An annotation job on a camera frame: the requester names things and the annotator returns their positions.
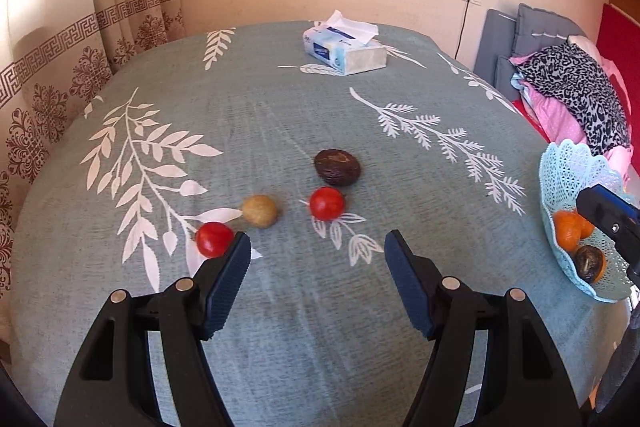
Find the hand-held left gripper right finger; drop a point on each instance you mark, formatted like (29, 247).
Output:
(407, 284)

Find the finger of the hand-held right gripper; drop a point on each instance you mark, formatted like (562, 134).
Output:
(605, 209)

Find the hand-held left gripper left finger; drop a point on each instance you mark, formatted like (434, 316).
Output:
(227, 287)

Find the small orange mandarin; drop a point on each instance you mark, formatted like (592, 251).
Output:
(566, 231)

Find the large red tomato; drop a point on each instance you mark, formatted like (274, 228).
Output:
(214, 240)

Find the light blue lace basket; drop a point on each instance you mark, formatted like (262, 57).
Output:
(565, 172)

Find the dark brown avocado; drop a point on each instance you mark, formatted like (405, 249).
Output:
(337, 168)
(589, 263)

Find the round tan fruit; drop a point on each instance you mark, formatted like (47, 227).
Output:
(259, 211)

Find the small red tomato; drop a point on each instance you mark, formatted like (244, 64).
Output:
(327, 204)

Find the pink cloth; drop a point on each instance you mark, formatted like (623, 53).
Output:
(552, 117)

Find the leopard print cloth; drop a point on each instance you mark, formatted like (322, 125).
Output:
(580, 92)

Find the dark grey blurred object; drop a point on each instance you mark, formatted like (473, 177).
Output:
(620, 367)

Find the blue white tissue box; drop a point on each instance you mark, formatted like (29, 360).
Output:
(345, 52)

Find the beige patterned curtain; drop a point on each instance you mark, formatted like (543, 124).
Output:
(65, 57)

